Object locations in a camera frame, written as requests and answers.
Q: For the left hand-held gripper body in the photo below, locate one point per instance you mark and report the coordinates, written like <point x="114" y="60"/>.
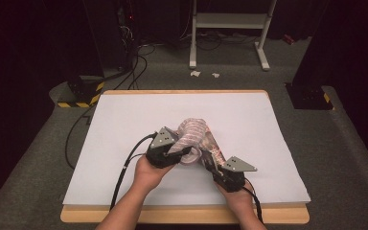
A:
<point x="159" y="153"/>

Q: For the white paper scrap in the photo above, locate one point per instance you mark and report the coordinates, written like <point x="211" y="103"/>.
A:
<point x="195" y="73"/>
<point x="216" y="75"/>

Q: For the black equipment rack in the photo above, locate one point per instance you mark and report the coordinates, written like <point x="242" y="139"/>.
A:
<point x="126" y="35"/>

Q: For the person's left hand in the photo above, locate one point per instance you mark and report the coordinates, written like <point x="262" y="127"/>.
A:
<point x="150" y="175"/>

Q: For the black yellow striped stand base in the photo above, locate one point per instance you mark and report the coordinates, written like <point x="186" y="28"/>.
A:
<point x="310" y="97"/>
<point x="83" y="92"/>

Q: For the wooden table with white top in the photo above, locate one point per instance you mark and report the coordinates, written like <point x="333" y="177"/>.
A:
<point x="185" y="215"/>

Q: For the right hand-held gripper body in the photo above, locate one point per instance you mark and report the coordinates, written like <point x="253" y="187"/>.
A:
<point x="233" y="177"/>

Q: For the small red object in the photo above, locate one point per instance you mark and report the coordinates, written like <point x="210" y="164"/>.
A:
<point x="288" y="39"/>

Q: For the person's right hand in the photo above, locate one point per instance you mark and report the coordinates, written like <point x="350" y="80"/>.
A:
<point x="236" y="199"/>

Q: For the white metal stand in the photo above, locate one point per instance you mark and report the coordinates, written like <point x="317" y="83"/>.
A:
<point x="233" y="20"/>

